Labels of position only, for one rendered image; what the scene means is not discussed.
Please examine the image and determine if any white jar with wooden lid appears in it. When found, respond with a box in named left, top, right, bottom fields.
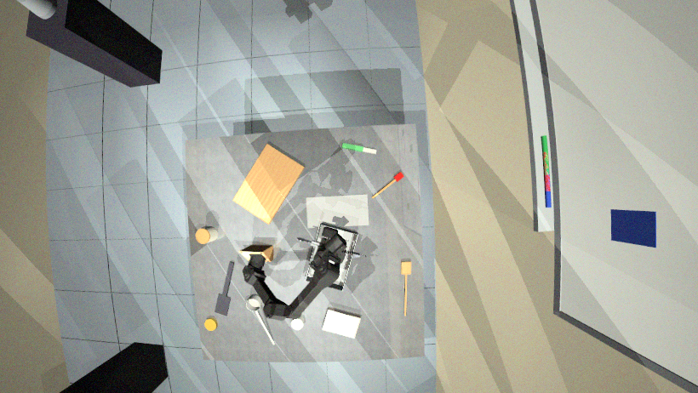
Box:
left=196, top=226, right=218, bottom=244

